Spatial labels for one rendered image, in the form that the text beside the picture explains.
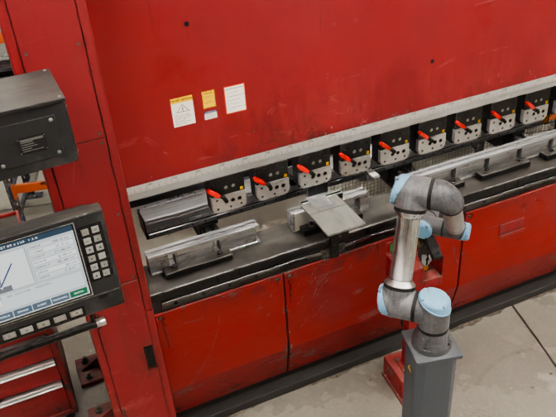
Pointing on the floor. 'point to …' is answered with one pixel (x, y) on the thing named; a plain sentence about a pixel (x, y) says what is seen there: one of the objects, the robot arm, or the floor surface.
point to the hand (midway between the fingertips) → (425, 266)
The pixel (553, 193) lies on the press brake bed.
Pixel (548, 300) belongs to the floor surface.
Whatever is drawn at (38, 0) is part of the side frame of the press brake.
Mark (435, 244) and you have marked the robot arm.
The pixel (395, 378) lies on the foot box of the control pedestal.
